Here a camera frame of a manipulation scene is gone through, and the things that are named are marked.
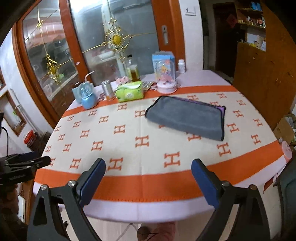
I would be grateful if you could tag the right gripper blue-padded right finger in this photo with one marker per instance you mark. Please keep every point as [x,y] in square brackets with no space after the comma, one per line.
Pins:
[251,221]

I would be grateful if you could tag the glass oil bottle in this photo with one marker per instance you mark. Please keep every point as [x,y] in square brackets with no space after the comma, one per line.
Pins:
[132,69]

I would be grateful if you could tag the wooden cabinet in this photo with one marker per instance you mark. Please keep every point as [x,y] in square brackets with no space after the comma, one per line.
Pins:
[267,78]

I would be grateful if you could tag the wooden glass sliding door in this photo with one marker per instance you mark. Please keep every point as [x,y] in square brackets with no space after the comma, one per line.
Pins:
[60,43]

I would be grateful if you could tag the purple and grey towel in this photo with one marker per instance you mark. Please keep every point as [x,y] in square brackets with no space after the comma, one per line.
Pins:
[195,117]

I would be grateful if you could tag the pink glass dome music box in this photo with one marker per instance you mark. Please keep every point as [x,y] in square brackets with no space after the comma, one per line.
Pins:
[166,85]

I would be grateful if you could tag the blister pill pack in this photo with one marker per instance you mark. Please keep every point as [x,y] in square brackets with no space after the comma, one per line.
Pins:
[146,85]

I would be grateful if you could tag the silver metal tin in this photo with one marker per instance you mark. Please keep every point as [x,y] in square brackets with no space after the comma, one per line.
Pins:
[107,89]

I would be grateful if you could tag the blue cartoon box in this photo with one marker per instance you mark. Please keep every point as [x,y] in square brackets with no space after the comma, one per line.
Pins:
[164,64]

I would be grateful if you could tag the cardboard box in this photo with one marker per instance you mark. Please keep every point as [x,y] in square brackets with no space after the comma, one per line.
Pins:
[285,129]

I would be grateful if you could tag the green tissue pack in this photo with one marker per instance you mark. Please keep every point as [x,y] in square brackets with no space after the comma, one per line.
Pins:
[129,91]

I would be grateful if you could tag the pink flower ornament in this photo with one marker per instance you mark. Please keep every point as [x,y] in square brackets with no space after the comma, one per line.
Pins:
[122,80]

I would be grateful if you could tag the blue ceramic pot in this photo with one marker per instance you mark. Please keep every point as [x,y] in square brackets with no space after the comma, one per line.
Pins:
[88,97]

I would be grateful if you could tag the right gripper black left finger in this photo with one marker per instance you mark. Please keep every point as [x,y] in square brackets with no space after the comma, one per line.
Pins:
[46,222]

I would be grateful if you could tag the white pill bottle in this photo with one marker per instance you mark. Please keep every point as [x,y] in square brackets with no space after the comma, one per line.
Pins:
[181,66]

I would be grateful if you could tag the orange H-pattern tablecloth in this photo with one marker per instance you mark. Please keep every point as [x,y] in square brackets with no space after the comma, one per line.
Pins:
[148,166]

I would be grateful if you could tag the pink plastic stool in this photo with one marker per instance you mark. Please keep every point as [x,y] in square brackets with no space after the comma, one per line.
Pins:
[286,151]

